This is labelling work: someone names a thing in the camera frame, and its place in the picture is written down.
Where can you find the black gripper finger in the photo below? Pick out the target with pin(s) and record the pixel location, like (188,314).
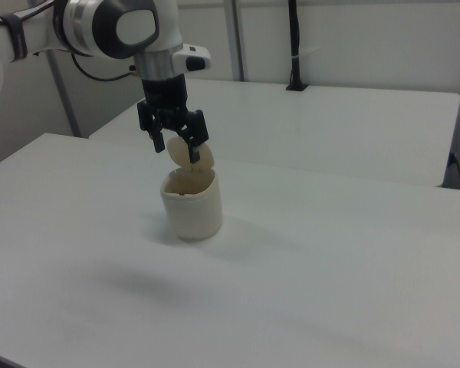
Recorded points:
(197,128)
(145,115)

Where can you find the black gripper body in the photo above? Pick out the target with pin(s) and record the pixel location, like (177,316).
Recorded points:
(165,92)

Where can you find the cream trash bin lid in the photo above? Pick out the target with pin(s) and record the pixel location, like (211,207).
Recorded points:
(178,151)

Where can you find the cream round trash bin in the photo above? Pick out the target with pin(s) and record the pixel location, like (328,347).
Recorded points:
(195,214)

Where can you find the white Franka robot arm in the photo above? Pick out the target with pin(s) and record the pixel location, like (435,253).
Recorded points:
(99,27)

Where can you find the white side table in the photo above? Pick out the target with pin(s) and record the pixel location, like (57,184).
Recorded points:
(310,126)

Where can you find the black clamped pole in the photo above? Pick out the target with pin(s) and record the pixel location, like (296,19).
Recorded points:
(294,38)

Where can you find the aluminium frame post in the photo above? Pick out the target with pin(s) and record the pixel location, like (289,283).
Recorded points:
(63,96)
(235,38)

